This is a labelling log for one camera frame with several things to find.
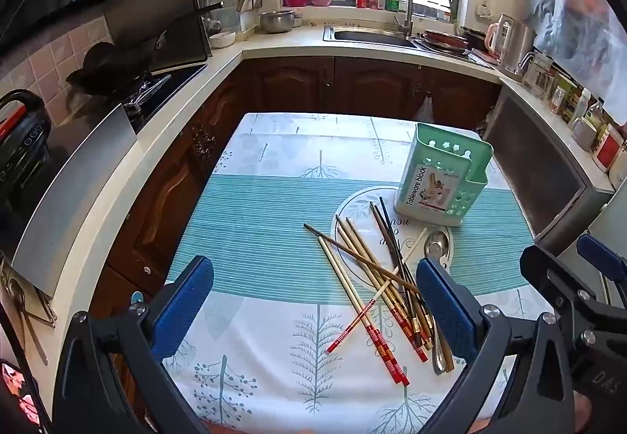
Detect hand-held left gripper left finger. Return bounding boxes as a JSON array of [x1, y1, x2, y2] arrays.
[[51, 256, 215, 434]]

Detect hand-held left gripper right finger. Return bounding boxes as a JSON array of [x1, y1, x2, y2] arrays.
[[415, 258, 576, 434]]

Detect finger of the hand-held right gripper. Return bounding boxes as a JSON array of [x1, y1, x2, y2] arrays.
[[577, 235, 627, 280], [519, 245, 604, 317]]

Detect light bamboo chopstick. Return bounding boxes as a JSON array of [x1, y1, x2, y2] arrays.
[[343, 217, 432, 351], [347, 217, 436, 351]]

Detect red handled bamboo chopstick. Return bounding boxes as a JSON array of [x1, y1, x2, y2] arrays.
[[321, 236, 410, 387], [326, 228, 427, 354], [318, 237, 400, 385], [336, 217, 427, 362]]

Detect metal spoon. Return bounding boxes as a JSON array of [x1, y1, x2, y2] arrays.
[[424, 229, 456, 373]]

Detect black chopstick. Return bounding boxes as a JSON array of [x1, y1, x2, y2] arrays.
[[379, 197, 418, 298]]

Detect green plastic utensil holder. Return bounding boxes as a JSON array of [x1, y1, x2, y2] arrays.
[[394, 123, 495, 229]]

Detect white appliance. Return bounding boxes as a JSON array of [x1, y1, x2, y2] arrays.
[[584, 198, 627, 246]]

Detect red label jar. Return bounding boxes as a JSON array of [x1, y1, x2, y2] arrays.
[[592, 125, 626, 173]]

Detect white mug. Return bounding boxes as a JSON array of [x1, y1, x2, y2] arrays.
[[573, 118, 599, 151]]

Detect teal and white printed tablecloth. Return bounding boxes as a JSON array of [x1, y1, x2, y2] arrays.
[[161, 112, 556, 434]]

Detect white plastic bottle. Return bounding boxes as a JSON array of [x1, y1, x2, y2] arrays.
[[570, 88, 592, 125]]

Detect stainless steel panel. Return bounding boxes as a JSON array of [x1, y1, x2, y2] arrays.
[[10, 103, 139, 300]]

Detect metal ladle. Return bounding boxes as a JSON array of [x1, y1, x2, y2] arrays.
[[7, 276, 51, 366]]

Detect condiment jar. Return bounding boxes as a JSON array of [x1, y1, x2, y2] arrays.
[[548, 86, 570, 115]]

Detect hanging plastic bag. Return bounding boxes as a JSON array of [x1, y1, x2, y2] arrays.
[[415, 90, 435, 124]]

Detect black gas stove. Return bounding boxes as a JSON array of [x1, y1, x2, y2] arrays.
[[121, 63, 210, 134]]

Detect stainless steel kettle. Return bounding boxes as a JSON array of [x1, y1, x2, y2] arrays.
[[498, 20, 536, 78]]

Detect black pressure cooker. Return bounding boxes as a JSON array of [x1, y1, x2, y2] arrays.
[[0, 90, 53, 202]]

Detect brown wooden kitchen cabinets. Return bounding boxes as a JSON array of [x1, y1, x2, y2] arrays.
[[88, 54, 505, 415]]

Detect black wok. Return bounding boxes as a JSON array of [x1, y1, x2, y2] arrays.
[[66, 41, 149, 95]]

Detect red frying pan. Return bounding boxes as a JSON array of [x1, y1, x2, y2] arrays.
[[423, 28, 469, 54]]

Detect white kitchen countertop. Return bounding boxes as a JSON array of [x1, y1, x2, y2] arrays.
[[0, 15, 627, 366]]

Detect stainless steel sink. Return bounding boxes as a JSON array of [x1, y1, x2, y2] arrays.
[[323, 25, 423, 49]]

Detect black range hood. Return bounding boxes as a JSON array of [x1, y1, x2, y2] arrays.
[[104, 0, 214, 77]]

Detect stainless steel bowl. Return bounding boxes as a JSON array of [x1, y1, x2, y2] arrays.
[[259, 10, 297, 34]]

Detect metal faucet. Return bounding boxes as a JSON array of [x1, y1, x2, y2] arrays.
[[390, 0, 417, 39]]

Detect crumpled wall covering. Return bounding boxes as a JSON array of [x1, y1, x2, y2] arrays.
[[533, 0, 627, 124]]

